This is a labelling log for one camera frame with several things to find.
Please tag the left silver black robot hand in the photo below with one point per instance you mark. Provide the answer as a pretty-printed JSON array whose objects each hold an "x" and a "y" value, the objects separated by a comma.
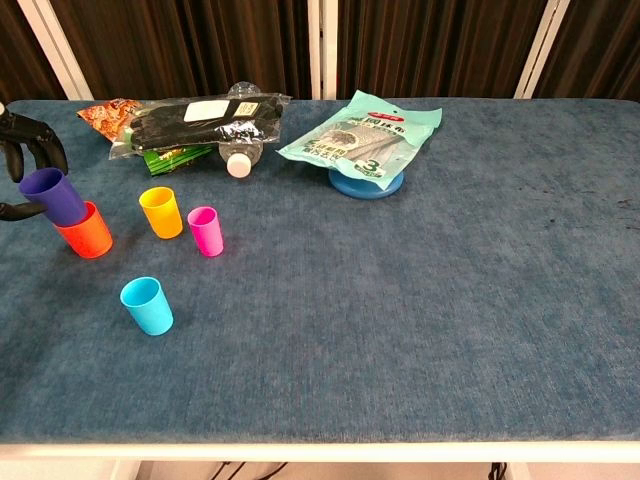
[{"x": 45, "y": 142}]

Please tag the purple plastic cup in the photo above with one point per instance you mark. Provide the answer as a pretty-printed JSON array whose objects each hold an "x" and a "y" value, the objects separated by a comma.
[{"x": 57, "y": 200}]

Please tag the yellow plastic cup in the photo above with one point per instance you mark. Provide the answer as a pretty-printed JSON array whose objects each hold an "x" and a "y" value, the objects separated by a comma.
[{"x": 162, "y": 220}]

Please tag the magenta plastic cup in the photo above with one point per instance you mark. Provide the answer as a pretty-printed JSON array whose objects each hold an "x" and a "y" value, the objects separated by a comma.
[{"x": 207, "y": 237}]

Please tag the light blue plastic cup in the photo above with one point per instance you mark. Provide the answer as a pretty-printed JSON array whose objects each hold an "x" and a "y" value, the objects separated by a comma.
[{"x": 150, "y": 315}]

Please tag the orange snack packet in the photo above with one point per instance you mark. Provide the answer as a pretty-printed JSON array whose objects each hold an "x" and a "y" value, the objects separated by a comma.
[{"x": 107, "y": 120}]

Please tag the dark brown pleated curtain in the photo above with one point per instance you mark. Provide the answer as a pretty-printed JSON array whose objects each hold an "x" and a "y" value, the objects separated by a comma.
[
  {"x": 425, "y": 45},
  {"x": 200, "y": 45},
  {"x": 20, "y": 60},
  {"x": 600, "y": 50}
]

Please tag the orange plastic cup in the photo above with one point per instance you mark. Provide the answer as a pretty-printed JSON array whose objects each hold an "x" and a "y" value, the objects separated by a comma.
[{"x": 87, "y": 240}]

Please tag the black gloves in clear bag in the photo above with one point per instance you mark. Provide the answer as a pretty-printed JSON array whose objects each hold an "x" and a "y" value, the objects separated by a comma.
[{"x": 165, "y": 125}]

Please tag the green snack packet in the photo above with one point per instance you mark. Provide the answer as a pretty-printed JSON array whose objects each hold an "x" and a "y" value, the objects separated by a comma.
[{"x": 165, "y": 161}]

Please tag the clear plastic water bottle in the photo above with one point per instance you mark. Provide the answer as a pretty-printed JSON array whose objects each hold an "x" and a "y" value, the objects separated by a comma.
[{"x": 239, "y": 162}]

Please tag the blue round disc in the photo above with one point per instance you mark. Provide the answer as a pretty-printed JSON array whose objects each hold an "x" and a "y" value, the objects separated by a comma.
[{"x": 350, "y": 189}]

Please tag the teal dishcloth package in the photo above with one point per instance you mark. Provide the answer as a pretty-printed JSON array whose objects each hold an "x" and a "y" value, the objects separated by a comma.
[{"x": 360, "y": 135}]

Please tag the blue table cloth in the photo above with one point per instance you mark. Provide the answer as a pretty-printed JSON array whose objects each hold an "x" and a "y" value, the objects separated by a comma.
[{"x": 375, "y": 300}]

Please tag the white frame post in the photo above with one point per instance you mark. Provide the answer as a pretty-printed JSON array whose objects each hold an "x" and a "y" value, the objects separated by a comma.
[
  {"x": 330, "y": 50},
  {"x": 60, "y": 55},
  {"x": 542, "y": 50}
]

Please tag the white table frame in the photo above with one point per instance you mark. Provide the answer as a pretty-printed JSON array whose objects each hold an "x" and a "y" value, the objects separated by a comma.
[{"x": 320, "y": 452}]

